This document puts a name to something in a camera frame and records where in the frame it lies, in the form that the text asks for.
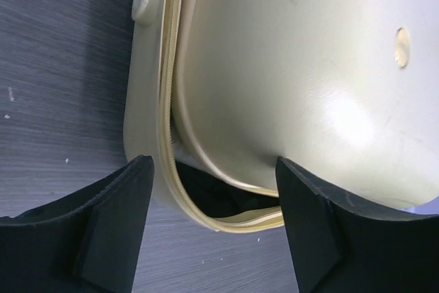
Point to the yellow hard-shell suitcase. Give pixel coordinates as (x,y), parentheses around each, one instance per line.
(218,90)

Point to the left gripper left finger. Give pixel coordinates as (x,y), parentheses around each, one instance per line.
(87,241)

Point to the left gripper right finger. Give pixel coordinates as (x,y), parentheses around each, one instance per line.
(341,242)

